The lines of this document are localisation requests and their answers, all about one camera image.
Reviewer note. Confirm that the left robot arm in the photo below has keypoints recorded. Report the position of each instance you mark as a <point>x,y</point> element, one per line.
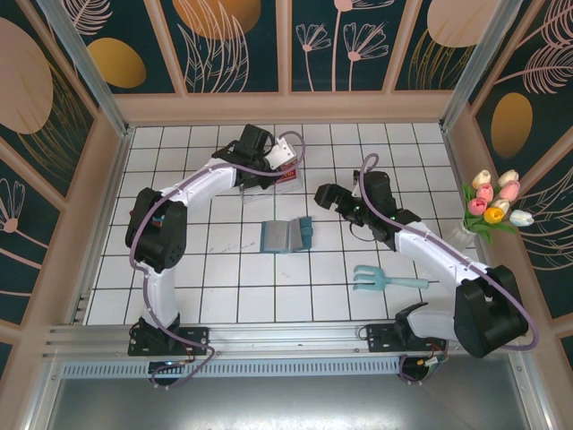
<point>201,183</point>

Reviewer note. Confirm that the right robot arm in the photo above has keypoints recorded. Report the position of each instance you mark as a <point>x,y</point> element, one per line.
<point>430,251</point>

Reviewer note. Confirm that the light blue toy garden fork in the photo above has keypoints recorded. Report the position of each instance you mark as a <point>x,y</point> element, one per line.
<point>380,280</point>

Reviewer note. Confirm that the white ribbed vase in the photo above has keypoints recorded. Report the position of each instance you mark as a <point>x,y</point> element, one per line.
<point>461,236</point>

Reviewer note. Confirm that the artificial tulip bouquet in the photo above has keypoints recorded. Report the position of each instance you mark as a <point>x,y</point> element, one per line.
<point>484,193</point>

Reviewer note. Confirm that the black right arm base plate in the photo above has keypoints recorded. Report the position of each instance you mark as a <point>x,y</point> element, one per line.
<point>380,338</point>

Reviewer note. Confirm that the aluminium mounting rail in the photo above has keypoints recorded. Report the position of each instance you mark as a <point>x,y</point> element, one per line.
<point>286,336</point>

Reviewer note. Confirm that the aluminium frame post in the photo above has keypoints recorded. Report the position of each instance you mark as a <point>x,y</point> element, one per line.
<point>89,67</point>
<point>474,67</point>

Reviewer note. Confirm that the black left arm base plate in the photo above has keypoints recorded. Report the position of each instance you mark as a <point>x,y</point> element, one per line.
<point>192,340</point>

